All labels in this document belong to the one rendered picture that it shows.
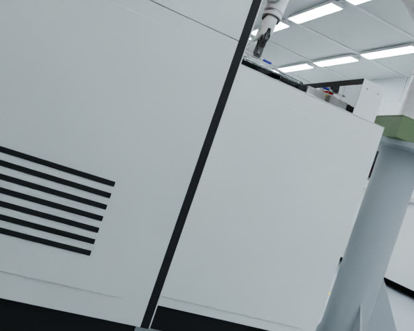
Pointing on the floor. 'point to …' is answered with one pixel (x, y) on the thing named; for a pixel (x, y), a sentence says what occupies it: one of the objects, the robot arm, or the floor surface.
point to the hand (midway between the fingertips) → (257, 52)
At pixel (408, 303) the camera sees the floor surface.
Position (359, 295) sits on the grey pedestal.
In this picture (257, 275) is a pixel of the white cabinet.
